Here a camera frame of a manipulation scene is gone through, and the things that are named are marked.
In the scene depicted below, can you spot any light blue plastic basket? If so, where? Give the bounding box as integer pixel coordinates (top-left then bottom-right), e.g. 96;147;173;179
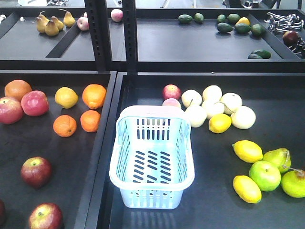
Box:
109;105;195;209

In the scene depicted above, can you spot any red apple behind basket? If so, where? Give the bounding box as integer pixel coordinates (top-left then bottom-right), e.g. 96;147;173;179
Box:
162;84;182;100

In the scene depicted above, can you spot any pink peach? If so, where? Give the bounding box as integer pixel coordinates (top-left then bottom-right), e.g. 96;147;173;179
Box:
162;98;181;109

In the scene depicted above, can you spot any orange fruit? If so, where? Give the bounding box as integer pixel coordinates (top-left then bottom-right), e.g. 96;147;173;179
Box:
82;84;107;110
4;79;32;102
80;110;101;133
53;114;77;137

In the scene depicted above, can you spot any yellow lemon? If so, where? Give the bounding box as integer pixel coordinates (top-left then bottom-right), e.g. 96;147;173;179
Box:
233;175;262;204
209;114;232;134
232;140;263;163

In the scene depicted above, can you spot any black rear display table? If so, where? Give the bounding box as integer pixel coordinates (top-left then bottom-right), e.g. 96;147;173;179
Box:
0;6;305;73

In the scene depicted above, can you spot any yellow citrus fruit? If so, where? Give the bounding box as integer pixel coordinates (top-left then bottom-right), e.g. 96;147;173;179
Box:
55;87;78;109

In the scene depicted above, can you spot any black wood produce display table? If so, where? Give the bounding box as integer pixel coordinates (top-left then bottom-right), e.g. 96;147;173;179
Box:
0;71;116;229

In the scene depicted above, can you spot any bright red apple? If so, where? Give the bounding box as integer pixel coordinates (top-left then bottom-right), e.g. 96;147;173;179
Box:
0;97;24;125
21;90;50;116

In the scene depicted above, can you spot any black display table right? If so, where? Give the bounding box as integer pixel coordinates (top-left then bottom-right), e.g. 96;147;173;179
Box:
97;73;305;229

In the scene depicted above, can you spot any dark red apple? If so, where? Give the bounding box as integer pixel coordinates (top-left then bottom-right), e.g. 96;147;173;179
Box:
20;156;52;189
0;199;6;226
29;203;63;229

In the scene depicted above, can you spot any green pear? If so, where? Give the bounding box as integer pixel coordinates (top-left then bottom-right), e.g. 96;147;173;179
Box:
263;148;291;174

